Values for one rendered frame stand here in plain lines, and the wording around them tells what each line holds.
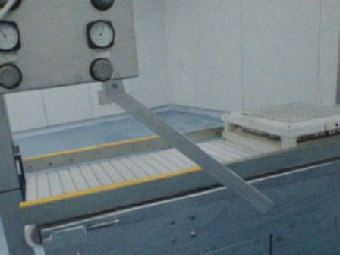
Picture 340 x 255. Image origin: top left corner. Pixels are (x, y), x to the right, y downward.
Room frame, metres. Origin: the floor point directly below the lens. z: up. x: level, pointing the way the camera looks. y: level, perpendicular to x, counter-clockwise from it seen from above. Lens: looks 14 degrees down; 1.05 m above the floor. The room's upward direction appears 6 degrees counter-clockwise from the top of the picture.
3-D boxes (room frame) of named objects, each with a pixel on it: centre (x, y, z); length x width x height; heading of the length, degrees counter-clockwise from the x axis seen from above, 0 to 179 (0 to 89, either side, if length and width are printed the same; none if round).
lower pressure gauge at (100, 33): (0.45, 0.01, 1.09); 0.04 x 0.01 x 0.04; 105
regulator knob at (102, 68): (0.44, 0.02, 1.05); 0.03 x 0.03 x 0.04; 15
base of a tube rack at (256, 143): (0.75, -0.42, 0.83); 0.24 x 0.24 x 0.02; 14
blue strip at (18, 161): (0.72, 0.25, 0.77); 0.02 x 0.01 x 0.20; 105
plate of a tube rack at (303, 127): (0.75, -0.42, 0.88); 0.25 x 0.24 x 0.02; 14
